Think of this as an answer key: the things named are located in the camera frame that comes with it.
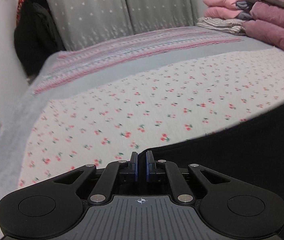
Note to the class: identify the grey star curtain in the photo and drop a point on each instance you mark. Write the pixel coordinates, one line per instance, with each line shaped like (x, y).
(83, 23)

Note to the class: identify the pink striped blanket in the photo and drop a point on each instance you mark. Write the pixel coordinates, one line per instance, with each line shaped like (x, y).
(72, 65)

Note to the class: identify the cherry print blanket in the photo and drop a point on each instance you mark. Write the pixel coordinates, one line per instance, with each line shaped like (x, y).
(158, 107)

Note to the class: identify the grey bed sheet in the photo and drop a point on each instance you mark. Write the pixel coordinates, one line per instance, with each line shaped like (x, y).
(14, 137)

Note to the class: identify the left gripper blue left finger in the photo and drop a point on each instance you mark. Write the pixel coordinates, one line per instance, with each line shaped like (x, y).
(121, 171)

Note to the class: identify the pink folded garment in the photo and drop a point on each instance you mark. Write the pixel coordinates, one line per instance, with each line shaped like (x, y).
(227, 9)

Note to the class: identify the black hanging bag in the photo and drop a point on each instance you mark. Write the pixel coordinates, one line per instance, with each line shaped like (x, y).
(36, 36)

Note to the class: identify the striped folded cloth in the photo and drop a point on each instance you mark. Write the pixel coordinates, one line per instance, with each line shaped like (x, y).
(230, 26)

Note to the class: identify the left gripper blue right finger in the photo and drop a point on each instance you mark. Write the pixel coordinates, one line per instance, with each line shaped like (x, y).
(163, 170)

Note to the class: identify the black pants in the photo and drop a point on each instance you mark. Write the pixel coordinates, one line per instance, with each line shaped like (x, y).
(252, 151)

